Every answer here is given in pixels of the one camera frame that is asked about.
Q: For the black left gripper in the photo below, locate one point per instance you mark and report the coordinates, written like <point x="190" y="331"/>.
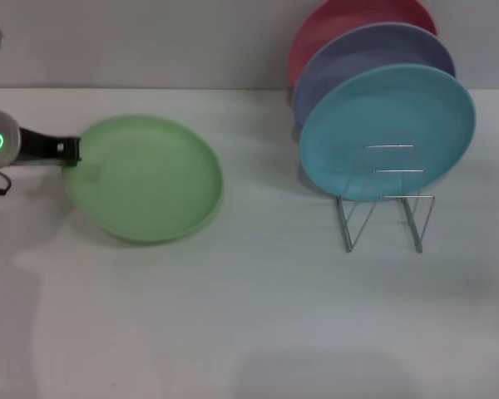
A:
<point x="37" y="147"/>

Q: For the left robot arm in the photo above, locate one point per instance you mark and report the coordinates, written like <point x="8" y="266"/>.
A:
<point x="2" y="141"/>

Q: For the red plate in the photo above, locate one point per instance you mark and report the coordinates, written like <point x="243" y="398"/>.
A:
<point x="337" y="21"/>

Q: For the purple plate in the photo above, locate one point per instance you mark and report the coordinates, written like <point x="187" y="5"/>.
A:
<point x="357" y="54"/>

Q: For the light blue plate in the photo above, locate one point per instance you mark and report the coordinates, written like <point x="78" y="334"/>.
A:
<point x="382" y="112"/>

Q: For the green plate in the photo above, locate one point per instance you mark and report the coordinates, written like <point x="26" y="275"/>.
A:
<point x="145" y="178"/>

